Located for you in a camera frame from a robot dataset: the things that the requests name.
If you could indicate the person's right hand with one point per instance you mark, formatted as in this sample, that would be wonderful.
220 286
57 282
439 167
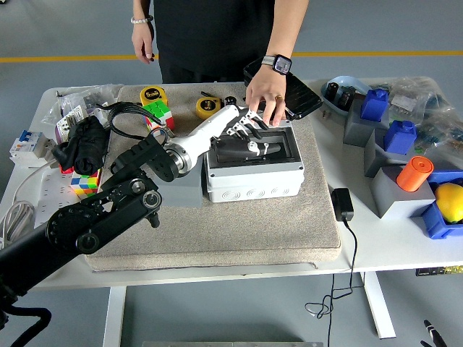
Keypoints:
143 39

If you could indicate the person's left hand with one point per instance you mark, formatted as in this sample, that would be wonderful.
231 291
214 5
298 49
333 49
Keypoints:
267 90

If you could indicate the robot right hand black fingers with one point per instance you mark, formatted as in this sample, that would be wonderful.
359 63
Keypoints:
436 334

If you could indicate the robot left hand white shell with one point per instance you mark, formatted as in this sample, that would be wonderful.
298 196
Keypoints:
213 130

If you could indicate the hinged junction box lid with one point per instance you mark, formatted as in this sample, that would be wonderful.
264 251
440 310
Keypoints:
294 144

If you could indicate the person's left forearm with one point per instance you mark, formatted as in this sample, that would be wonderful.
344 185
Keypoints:
287 29

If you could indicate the person's right forearm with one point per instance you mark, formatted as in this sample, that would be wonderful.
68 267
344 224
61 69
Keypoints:
143 8

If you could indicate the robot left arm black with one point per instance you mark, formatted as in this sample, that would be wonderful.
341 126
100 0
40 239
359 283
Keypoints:
108 213

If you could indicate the blue bottle-shaped battery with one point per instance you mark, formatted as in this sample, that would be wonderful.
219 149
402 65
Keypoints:
399 139
374 106

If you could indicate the orange cylinder battery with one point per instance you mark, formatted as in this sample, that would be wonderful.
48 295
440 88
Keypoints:
414 175

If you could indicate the yellow tape measure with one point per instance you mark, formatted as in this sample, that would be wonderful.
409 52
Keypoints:
208 107
152 94

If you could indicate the wristwatch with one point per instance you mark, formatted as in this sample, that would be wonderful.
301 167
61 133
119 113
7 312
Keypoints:
281 64

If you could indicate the black capacitor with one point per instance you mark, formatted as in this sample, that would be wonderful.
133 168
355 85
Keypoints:
230 102

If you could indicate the black plastic case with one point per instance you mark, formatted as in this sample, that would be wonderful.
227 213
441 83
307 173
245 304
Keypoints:
302 99

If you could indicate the rubik's cube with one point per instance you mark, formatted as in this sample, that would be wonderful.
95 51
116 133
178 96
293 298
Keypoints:
159 110
85 184

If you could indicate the white table leg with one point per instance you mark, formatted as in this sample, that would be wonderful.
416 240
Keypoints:
115 318
380 307

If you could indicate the table control panel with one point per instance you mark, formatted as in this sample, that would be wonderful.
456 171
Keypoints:
439 271

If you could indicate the black cylinder part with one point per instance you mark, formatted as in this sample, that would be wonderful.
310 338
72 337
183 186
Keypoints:
332 89

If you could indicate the grey block with round hole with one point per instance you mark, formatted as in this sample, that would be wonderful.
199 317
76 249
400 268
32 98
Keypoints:
184 191

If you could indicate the person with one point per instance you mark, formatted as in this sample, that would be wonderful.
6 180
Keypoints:
213 36

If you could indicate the light blue bowl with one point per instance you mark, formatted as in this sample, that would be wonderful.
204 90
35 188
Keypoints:
345 81

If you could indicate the black boxy part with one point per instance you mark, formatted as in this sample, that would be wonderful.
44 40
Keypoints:
347 97

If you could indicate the grey block holder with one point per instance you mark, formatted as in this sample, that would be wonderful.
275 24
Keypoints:
356 130
372 159
394 202

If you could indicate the grey-brown mat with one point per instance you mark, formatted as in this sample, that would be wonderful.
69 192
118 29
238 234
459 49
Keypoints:
217 231

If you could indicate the white terminal block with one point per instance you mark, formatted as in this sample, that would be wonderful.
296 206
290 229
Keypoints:
72 117

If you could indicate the blue storage bin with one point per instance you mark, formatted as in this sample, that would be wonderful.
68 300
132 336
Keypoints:
436 224

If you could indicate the black cloth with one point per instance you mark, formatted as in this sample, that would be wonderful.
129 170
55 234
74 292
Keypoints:
87 144

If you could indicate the yellow lemon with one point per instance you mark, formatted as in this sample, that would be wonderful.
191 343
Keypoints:
450 202

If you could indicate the black power adapter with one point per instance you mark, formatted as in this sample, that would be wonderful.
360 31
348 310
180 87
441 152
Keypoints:
342 204

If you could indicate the clear bag of components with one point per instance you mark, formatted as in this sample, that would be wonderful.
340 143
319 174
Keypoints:
443 132
416 95

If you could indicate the white blue circuit breaker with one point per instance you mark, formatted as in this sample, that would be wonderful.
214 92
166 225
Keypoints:
29 144

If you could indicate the white power strip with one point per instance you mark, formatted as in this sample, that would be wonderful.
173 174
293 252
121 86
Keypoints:
50 195

